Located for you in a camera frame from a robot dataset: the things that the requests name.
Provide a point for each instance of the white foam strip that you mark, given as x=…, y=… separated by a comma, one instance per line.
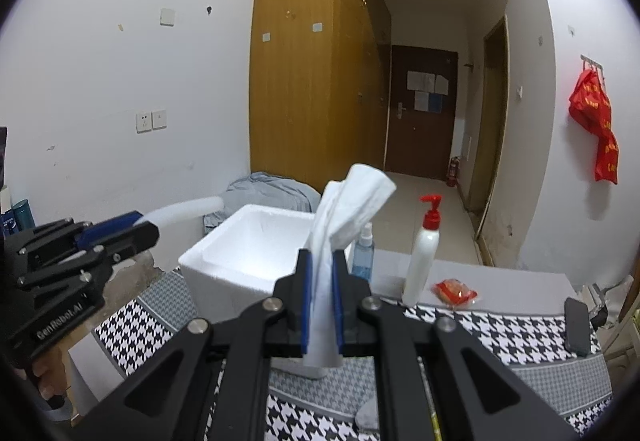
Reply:
x=183, y=211

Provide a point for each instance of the wooden wardrobe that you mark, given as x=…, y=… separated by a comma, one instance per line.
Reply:
x=319, y=81

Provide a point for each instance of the white wall switch plate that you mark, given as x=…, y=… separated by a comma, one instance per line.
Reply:
x=167, y=17

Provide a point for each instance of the houndstooth table runner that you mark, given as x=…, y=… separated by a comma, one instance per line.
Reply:
x=532, y=346

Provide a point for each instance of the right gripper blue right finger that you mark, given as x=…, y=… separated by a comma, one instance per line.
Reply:
x=435, y=381

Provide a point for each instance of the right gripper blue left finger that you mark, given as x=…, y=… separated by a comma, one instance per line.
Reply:
x=209, y=381

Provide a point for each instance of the grey-blue cloth bundle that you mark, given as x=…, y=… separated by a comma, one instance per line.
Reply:
x=261, y=188

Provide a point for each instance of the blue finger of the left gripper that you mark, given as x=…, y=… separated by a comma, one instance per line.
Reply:
x=117, y=247
x=110, y=226

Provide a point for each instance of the blue spray bottle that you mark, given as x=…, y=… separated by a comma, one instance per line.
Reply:
x=363, y=254

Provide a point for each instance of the white pump bottle red top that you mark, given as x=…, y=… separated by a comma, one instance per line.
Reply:
x=423, y=253

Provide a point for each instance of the person's left hand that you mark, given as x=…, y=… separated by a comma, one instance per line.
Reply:
x=50, y=371

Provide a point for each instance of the red hanging bags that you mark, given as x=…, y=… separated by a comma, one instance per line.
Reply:
x=590, y=107

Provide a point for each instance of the dark brown entrance door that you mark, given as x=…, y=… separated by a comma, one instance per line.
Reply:
x=423, y=103

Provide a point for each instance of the red fire extinguisher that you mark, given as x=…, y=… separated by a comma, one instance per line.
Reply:
x=453, y=172

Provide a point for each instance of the brown side door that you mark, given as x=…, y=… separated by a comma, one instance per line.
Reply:
x=492, y=119

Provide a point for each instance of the black smartphone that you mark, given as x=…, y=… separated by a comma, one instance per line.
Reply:
x=577, y=327

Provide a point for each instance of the white tissue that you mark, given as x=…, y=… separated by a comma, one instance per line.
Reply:
x=345, y=208

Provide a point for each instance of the wall coat hook rail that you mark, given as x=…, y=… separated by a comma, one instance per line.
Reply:
x=587, y=62

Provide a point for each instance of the wall socket pair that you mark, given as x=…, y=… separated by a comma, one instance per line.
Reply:
x=149, y=121

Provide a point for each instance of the white styrofoam box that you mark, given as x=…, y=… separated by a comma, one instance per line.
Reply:
x=239, y=263

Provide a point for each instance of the red snack packet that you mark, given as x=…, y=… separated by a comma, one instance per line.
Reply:
x=454, y=293

